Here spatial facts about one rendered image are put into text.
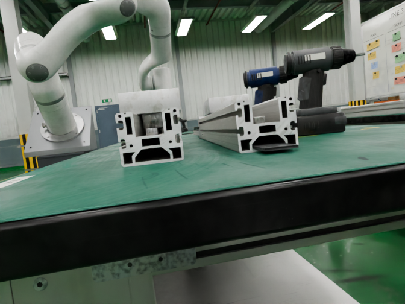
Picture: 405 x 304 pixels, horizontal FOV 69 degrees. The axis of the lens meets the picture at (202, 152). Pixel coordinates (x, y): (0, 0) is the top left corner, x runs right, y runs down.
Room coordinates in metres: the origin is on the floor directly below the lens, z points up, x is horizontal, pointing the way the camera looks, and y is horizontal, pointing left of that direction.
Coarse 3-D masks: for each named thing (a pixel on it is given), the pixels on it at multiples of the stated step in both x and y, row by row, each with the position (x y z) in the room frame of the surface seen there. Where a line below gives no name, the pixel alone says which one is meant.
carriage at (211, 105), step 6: (228, 96) 0.80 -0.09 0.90; (234, 96) 0.80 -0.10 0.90; (240, 96) 0.80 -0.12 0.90; (246, 96) 0.81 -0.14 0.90; (204, 102) 0.91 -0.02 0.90; (210, 102) 0.80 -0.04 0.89; (216, 102) 0.80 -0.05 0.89; (222, 102) 0.80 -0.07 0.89; (228, 102) 0.80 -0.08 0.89; (204, 108) 0.92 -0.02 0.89; (210, 108) 0.80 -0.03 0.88; (216, 108) 0.80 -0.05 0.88; (204, 114) 0.94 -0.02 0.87
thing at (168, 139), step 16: (128, 112) 0.47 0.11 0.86; (176, 112) 0.47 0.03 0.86; (128, 128) 0.49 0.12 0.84; (160, 128) 0.61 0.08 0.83; (176, 128) 0.47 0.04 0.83; (128, 144) 0.47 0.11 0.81; (144, 144) 0.50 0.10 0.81; (160, 144) 0.47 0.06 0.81; (176, 144) 0.47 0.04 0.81; (128, 160) 0.51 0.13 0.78; (144, 160) 0.48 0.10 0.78; (160, 160) 0.47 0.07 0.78; (176, 160) 0.47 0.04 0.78
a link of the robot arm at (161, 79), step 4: (156, 68) 1.44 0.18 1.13; (160, 68) 1.43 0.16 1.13; (164, 68) 1.43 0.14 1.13; (168, 68) 1.45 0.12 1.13; (156, 72) 1.44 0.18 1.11; (160, 72) 1.43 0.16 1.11; (164, 72) 1.43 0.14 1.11; (168, 72) 1.45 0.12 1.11; (152, 76) 1.45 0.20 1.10; (156, 76) 1.44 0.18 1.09; (160, 76) 1.43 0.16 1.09; (164, 76) 1.43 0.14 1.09; (168, 76) 1.45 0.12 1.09; (152, 80) 1.43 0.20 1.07; (156, 80) 1.43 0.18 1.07; (160, 80) 1.43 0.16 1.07; (164, 80) 1.43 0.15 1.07; (168, 80) 1.44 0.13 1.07; (156, 84) 1.43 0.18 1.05; (160, 84) 1.43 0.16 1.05; (164, 84) 1.43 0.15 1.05; (168, 84) 1.44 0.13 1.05; (156, 88) 1.44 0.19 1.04; (160, 88) 1.43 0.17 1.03; (164, 88) 1.43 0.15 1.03; (168, 88) 1.44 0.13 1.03
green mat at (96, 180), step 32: (352, 128) 0.83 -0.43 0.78; (384, 128) 0.69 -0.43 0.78; (64, 160) 0.78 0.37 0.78; (96, 160) 0.66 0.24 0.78; (192, 160) 0.45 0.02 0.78; (224, 160) 0.41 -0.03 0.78; (256, 160) 0.37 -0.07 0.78; (288, 160) 0.34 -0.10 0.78; (320, 160) 0.31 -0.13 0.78; (352, 160) 0.29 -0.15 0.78; (384, 160) 0.27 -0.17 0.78; (0, 192) 0.33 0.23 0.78; (32, 192) 0.31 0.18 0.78; (64, 192) 0.29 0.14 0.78; (96, 192) 0.27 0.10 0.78; (128, 192) 0.25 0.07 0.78; (160, 192) 0.24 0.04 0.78; (192, 192) 0.23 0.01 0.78
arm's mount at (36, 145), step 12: (72, 108) 1.48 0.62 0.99; (84, 108) 1.49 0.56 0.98; (36, 120) 1.41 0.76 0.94; (84, 120) 1.43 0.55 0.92; (36, 132) 1.35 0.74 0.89; (84, 132) 1.37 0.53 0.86; (36, 144) 1.30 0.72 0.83; (48, 144) 1.31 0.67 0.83; (60, 144) 1.31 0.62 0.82; (72, 144) 1.31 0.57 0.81; (84, 144) 1.32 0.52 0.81; (96, 144) 1.50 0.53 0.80; (24, 156) 1.27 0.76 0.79; (36, 156) 1.27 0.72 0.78
